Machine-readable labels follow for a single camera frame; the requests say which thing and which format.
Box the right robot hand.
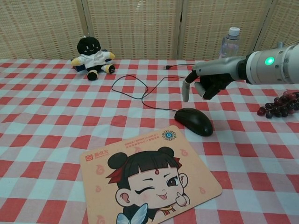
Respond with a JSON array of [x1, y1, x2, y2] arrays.
[[182, 56, 246, 103]]

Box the black mouse cable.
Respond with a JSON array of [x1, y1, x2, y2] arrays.
[[111, 63, 197, 112]]

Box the black computer mouse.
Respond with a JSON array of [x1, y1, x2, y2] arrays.
[[174, 108, 214, 137]]

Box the cartoon girl mouse pad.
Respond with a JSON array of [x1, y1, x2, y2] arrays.
[[79, 125, 223, 224]]

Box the clear plastic water bottle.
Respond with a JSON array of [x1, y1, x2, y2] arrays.
[[219, 27, 241, 59]]

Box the dark red grape bunch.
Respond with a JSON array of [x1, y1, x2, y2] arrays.
[[256, 91, 299, 118]]

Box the woven bamboo folding screen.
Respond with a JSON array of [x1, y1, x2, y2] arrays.
[[0, 0, 299, 61]]

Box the black plush doll white coat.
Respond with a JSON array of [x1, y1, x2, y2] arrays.
[[71, 36, 116, 81]]

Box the red white checkered tablecloth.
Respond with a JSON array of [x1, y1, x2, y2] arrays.
[[0, 58, 299, 224]]

